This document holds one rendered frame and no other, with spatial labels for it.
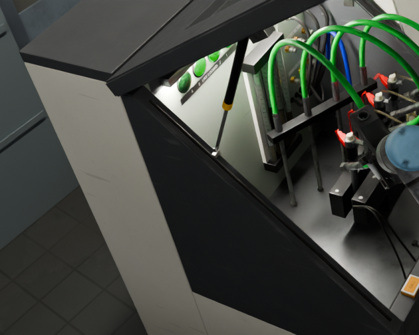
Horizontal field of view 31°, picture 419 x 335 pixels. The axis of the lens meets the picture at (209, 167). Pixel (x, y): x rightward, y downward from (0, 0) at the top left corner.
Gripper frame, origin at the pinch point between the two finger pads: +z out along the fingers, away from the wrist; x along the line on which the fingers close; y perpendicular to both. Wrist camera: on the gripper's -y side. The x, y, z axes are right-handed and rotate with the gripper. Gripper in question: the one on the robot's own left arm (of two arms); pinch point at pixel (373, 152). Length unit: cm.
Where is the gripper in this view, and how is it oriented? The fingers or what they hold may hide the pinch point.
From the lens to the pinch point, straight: 160.9
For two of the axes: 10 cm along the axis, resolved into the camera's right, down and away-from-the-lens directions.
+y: 5.3, 8.4, -0.8
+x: 8.5, -5.3, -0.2
